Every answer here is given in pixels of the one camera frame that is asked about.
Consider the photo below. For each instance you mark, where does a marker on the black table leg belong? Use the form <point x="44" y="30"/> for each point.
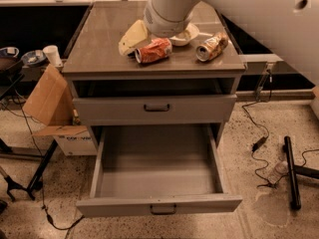
<point x="35" y="182"/>

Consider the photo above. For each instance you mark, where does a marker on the white paper cup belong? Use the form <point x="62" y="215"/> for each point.
<point x="52" y="54"/>

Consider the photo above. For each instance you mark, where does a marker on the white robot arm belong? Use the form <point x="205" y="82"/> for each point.
<point x="289" y="28"/>

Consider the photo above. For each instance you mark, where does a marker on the crushed orange soda can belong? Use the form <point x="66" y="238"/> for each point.
<point x="159" y="48"/>

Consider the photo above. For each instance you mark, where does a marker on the grey drawer cabinet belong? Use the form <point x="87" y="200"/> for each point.
<point x="96" y="69"/>

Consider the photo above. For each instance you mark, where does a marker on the black stand leg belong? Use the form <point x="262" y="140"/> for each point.
<point x="295" y="170"/>

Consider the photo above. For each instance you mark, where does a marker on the white paper bowl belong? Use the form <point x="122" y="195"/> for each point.
<point x="185" y="37"/>

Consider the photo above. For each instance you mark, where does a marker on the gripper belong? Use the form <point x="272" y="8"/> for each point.
<point x="163" y="24"/>

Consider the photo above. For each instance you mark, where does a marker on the brown cardboard box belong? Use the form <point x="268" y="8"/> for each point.
<point x="51" y="104"/>

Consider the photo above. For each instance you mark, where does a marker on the crushed gold soda can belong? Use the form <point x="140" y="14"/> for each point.
<point x="211" y="48"/>

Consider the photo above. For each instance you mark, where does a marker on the closed grey top drawer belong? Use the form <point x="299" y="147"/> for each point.
<point x="155" y="110"/>

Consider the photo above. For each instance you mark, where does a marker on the clear plastic bottle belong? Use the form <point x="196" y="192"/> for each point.
<point x="278" y="171"/>

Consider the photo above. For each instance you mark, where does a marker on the blue bowl with items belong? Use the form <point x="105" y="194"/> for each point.
<point x="34" y="58"/>

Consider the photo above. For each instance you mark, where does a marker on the open grey middle drawer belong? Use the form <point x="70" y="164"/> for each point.
<point x="157" y="170"/>

